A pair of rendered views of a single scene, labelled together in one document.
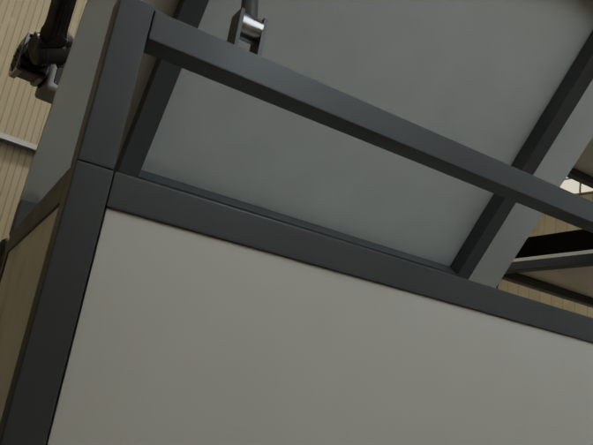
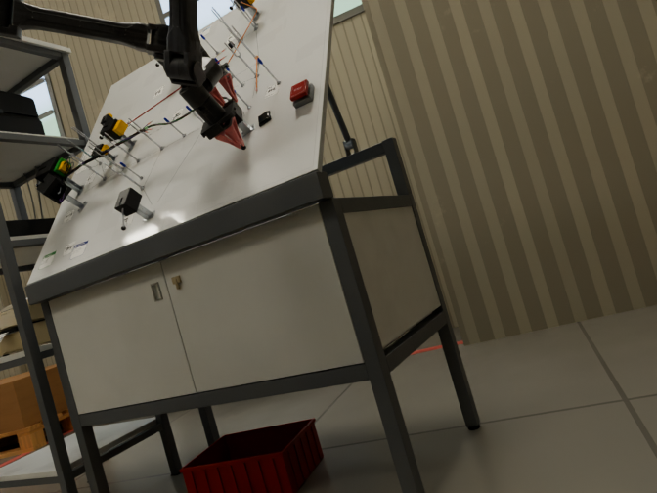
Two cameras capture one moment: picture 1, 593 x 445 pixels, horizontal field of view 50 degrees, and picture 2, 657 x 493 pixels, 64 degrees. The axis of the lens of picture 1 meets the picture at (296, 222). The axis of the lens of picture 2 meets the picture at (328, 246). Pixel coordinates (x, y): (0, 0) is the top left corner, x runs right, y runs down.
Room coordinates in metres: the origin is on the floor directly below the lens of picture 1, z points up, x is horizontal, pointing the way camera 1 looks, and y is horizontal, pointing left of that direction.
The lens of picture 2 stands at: (1.87, 1.52, 0.65)
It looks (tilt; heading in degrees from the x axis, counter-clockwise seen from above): 2 degrees up; 236
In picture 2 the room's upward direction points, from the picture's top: 16 degrees counter-clockwise
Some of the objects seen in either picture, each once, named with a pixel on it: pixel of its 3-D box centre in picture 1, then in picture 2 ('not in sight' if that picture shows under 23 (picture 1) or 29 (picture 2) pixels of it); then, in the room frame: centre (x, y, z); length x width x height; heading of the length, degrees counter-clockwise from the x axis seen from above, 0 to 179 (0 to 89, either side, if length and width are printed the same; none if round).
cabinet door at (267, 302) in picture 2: not in sight; (252, 306); (1.29, 0.23, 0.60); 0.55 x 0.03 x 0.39; 118
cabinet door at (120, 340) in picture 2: not in sight; (117, 342); (1.55, -0.25, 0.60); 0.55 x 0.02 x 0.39; 118
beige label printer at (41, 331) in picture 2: not in sight; (42, 319); (1.69, -0.80, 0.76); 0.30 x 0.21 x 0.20; 31
